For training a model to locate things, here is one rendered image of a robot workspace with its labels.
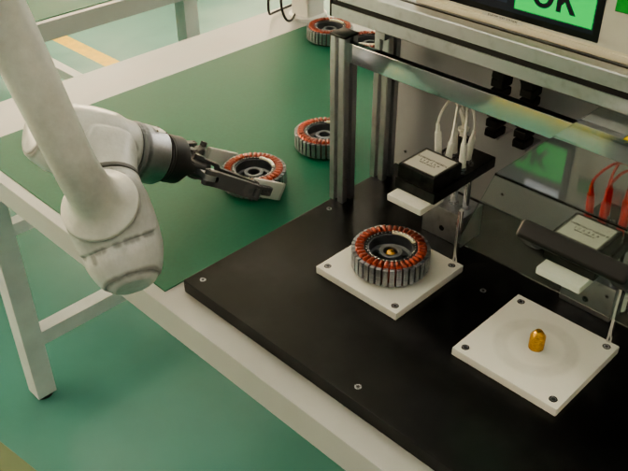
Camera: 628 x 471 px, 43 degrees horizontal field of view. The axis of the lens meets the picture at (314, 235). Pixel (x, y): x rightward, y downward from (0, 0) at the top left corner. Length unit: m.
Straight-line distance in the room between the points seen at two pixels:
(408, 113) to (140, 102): 0.62
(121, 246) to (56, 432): 1.08
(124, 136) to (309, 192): 0.37
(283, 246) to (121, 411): 0.96
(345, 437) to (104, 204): 0.40
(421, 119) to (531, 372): 0.51
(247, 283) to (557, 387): 0.44
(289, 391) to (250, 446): 0.94
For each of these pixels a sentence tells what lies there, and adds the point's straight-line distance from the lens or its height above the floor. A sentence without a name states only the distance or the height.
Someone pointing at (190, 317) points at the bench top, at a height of 0.75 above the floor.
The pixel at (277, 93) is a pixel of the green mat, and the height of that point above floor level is 0.75.
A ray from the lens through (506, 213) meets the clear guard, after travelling 0.82.
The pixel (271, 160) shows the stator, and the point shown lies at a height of 0.78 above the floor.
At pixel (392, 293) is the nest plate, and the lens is 1.11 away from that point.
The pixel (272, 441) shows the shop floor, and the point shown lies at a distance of 1.96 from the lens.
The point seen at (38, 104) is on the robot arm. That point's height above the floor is 1.09.
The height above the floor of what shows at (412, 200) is 0.88.
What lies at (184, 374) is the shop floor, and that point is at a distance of 2.13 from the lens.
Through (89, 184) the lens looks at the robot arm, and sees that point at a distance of 0.99.
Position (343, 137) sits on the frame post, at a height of 0.89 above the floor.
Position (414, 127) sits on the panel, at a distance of 1.38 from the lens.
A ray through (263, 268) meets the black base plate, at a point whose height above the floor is 0.77.
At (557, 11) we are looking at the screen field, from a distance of 1.02.
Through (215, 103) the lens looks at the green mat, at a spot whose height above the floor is 0.75.
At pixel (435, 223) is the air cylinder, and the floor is 0.79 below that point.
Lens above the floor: 1.48
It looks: 35 degrees down
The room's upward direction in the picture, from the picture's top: straight up
